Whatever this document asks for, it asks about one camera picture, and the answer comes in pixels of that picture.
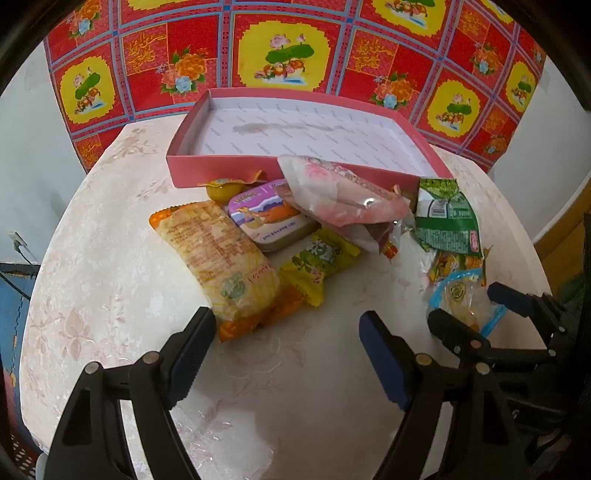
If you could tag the orange jelly cup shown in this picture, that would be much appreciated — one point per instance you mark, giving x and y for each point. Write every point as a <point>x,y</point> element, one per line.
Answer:
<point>224,191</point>

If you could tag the blue-edged clear candy packet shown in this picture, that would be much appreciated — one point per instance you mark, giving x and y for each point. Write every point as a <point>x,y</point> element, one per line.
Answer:
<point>457,295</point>

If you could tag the white floral tablecloth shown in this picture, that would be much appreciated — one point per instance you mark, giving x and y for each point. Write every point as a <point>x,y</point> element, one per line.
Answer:
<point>115,277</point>

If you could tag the green packet with pink label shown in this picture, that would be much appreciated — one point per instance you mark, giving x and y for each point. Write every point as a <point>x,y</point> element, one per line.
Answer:
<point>445,230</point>

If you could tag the purple candy tin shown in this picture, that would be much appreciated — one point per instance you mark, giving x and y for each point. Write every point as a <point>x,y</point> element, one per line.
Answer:
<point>268,221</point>

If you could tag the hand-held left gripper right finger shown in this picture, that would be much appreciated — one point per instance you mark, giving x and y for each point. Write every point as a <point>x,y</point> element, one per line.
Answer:
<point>383,355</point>

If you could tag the yellow green-print candy packet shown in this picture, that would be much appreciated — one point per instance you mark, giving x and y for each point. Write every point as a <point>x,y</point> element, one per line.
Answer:
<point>318,258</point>

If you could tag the blue board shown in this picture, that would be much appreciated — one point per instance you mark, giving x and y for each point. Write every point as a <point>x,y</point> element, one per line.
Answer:
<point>14,346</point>

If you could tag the white wall socket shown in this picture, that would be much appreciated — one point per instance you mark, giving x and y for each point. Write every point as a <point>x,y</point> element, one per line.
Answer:
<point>17,241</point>

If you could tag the red floral printed cloth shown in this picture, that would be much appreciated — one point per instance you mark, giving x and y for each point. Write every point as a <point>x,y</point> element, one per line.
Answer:
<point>286,50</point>

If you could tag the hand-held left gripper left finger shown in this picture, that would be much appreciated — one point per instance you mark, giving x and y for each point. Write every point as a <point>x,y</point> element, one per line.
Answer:
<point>189,355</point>

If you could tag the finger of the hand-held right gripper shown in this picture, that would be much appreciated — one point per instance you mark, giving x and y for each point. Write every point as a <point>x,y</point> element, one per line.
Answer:
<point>455,330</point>
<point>505,296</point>

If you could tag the orange-yellow small snack packet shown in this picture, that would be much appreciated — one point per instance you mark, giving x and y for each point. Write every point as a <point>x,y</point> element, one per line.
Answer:
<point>450,265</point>

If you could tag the long orange snack packet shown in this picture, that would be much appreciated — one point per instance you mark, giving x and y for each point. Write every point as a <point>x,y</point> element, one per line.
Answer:
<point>217,249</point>

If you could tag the pink cardboard box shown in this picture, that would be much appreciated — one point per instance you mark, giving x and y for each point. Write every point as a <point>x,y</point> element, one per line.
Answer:
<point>323,134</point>

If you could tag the pink jelly drink pouch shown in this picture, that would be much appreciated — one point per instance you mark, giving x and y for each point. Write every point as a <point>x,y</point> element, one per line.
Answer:
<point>337,194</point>

